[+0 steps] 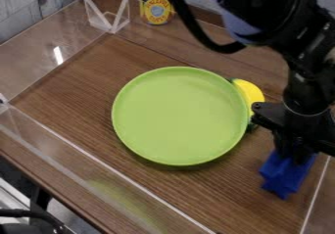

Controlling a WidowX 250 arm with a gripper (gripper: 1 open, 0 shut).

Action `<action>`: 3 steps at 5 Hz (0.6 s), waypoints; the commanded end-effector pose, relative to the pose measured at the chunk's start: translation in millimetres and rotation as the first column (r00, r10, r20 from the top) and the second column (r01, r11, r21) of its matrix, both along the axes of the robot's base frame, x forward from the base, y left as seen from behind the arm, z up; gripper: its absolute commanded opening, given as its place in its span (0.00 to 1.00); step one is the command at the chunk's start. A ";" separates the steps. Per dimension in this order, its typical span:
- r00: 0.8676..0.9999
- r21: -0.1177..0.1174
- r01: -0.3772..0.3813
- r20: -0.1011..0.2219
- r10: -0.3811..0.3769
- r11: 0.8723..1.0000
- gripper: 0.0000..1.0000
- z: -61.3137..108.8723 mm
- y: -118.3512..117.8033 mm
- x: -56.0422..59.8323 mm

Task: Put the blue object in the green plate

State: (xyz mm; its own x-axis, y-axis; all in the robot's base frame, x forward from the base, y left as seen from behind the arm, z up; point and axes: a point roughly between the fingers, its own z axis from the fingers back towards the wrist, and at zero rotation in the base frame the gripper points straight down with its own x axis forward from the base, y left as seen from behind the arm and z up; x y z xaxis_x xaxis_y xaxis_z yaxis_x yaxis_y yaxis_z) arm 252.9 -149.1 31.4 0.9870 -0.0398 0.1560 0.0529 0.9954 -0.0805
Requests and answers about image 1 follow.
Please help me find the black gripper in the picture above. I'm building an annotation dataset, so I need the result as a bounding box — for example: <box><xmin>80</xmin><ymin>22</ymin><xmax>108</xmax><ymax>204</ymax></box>
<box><xmin>251</xmin><ymin>102</ymin><xmax>335</xmax><ymax>157</ymax></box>

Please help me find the blue cross-shaped block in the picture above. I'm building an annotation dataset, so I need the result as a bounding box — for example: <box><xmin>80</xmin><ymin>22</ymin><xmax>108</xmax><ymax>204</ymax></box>
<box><xmin>259</xmin><ymin>151</ymin><xmax>316</xmax><ymax>200</ymax></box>

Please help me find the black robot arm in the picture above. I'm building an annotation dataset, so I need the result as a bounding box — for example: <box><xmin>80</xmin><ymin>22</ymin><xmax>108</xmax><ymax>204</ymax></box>
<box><xmin>170</xmin><ymin>0</ymin><xmax>335</xmax><ymax>159</ymax></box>

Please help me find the green round plate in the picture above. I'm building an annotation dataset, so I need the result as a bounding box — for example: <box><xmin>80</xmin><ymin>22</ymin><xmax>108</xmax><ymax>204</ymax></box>
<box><xmin>111</xmin><ymin>67</ymin><xmax>248</xmax><ymax>166</ymax></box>

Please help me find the yellow green sponge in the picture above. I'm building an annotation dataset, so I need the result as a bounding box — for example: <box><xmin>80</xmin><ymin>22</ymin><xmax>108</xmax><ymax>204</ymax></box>
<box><xmin>228</xmin><ymin>77</ymin><xmax>267</xmax><ymax>130</ymax></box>

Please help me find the yellow labelled tin can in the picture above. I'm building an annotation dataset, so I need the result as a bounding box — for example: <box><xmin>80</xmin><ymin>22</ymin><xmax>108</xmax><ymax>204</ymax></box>
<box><xmin>140</xmin><ymin>0</ymin><xmax>174</xmax><ymax>25</ymax></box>

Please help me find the clear acrylic front wall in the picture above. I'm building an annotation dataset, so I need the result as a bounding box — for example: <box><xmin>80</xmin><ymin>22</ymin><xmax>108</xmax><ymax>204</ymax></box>
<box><xmin>0</xmin><ymin>104</ymin><xmax>215</xmax><ymax>234</ymax></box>

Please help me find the clear acrylic triangle bracket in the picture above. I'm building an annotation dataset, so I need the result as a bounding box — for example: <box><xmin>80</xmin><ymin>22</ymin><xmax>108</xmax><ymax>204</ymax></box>
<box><xmin>84</xmin><ymin>0</ymin><xmax>131</xmax><ymax>34</ymax></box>

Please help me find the black cable lower left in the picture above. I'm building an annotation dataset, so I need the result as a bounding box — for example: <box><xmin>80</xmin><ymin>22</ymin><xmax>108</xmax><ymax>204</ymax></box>
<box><xmin>0</xmin><ymin>208</ymin><xmax>63</xmax><ymax>234</ymax></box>

